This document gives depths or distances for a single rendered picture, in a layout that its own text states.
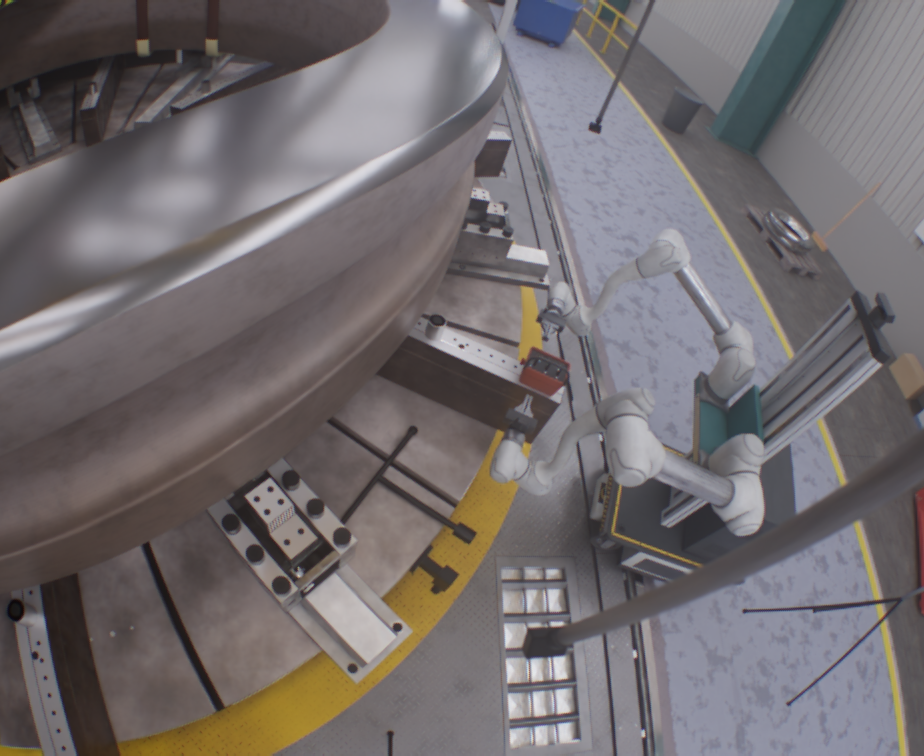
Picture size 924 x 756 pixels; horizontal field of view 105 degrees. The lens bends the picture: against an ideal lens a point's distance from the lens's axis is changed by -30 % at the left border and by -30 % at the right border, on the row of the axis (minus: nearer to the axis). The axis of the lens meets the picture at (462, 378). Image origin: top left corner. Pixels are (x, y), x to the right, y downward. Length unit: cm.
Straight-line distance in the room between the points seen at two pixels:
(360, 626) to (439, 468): 85
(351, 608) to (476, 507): 101
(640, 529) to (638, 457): 117
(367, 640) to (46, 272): 154
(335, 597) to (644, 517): 157
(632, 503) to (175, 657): 222
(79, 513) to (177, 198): 85
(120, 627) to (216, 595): 44
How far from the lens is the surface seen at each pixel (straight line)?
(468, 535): 220
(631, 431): 152
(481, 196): 299
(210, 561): 217
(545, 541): 272
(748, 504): 189
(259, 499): 165
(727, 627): 325
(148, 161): 122
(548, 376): 215
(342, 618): 192
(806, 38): 1078
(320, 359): 155
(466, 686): 244
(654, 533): 266
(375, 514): 220
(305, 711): 236
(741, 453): 198
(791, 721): 360
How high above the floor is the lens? 236
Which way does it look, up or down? 51 degrees down
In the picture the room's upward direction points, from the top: 23 degrees clockwise
